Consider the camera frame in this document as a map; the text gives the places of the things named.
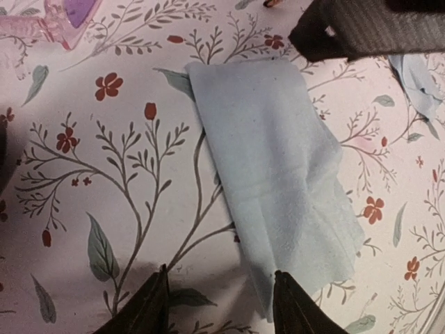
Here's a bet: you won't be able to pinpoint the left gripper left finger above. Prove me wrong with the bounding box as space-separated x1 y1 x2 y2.
94 264 170 334

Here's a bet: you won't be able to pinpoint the light blue cleaning cloth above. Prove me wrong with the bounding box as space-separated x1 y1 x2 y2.
186 60 365 319

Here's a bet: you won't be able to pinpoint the pink clear sunglasses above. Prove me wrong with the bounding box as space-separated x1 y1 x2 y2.
1 0 102 81

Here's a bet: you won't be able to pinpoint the brown sunglasses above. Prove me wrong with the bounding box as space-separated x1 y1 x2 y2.
263 0 282 8

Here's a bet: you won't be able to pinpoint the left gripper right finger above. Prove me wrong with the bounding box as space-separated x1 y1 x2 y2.
273 271 344 334

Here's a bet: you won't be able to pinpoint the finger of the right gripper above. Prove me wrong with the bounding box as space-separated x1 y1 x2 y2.
289 0 444 63

